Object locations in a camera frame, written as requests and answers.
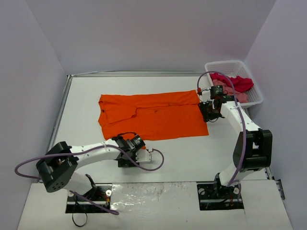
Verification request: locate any orange t shirt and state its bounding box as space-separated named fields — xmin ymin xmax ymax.
xmin=98 ymin=90 xmax=209 ymax=141

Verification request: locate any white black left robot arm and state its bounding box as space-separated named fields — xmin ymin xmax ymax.
xmin=36 ymin=135 xmax=145 ymax=200

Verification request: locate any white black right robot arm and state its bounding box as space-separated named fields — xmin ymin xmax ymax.
xmin=198 ymin=85 xmax=272 ymax=198

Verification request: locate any dusty pink t shirt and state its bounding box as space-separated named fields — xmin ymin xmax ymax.
xmin=212 ymin=80 xmax=248 ymax=103

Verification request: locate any magenta t shirt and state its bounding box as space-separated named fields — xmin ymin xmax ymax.
xmin=210 ymin=73 xmax=254 ymax=92

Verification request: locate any white plastic laundry basket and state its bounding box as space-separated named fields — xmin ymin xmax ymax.
xmin=205 ymin=60 xmax=263 ymax=108

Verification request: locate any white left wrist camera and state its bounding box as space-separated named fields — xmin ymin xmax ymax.
xmin=136 ymin=149 xmax=152 ymax=163

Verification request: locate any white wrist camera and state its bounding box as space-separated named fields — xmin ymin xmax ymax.
xmin=136 ymin=149 xmax=152 ymax=163
xmin=196 ymin=87 xmax=210 ymax=99

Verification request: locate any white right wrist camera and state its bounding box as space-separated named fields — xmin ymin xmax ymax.
xmin=196 ymin=87 xmax=210 ymax=99

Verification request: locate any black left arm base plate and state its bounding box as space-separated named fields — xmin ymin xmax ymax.
xmin=65 ymin=184 xmax=112 ymax=214

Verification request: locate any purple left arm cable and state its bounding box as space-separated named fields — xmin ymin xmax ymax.
xmin=14 ymin=146 xmax=165 ymax=216

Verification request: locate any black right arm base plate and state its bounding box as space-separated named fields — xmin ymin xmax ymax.
xmin=197 ymin=182 xmax=244 ymax=211

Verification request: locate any thin black cable loop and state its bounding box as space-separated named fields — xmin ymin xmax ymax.
xmin=71 ymin=198 xmax=88 ymax=228

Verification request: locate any aluminium table edge rail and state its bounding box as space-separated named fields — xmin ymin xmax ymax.
xmin=39 ymin=74 xmax=72 ymax=184

